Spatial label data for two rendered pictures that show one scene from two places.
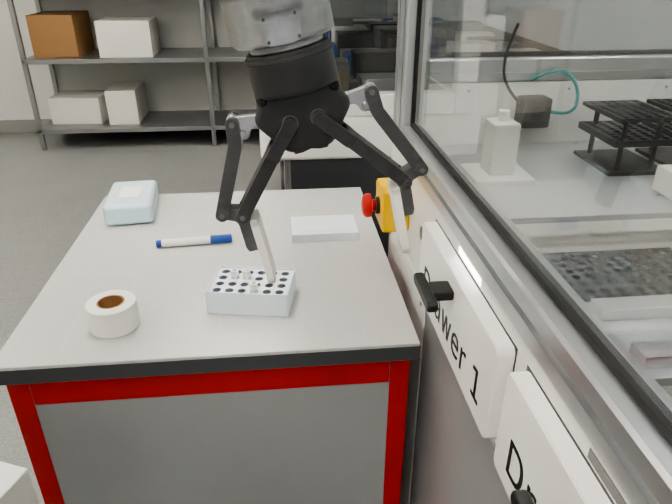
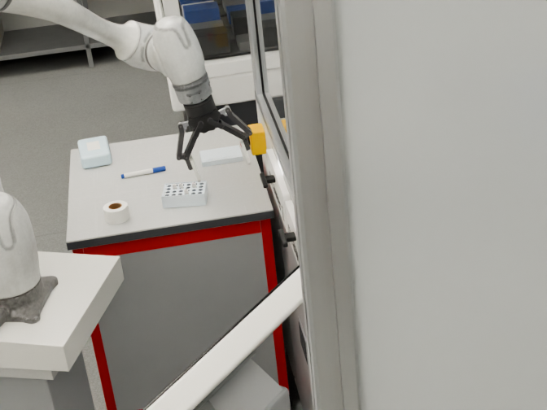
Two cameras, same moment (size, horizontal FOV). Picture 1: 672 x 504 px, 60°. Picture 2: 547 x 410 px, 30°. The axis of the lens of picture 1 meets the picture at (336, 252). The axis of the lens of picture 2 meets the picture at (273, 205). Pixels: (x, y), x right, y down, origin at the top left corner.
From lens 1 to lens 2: 2.05 m
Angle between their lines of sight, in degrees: 1
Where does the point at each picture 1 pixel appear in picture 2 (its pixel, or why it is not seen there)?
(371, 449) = (258, 272)
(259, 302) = (190, 198)
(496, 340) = (283, 192)
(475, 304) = (279, 181)
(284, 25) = (196, 97)
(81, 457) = not seen: hidden behind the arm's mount
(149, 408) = (141, 257)
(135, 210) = (101, 157)
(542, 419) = (290, 211)
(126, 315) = (124, 211)
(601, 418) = not seen: hidden behind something
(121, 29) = not seen: outside the picture
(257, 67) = (188, 108)
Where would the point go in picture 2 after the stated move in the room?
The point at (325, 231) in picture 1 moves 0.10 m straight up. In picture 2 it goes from (222, 158) to (218, 128)
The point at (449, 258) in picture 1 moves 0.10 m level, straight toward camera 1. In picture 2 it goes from (273, 165) to (268, 182)
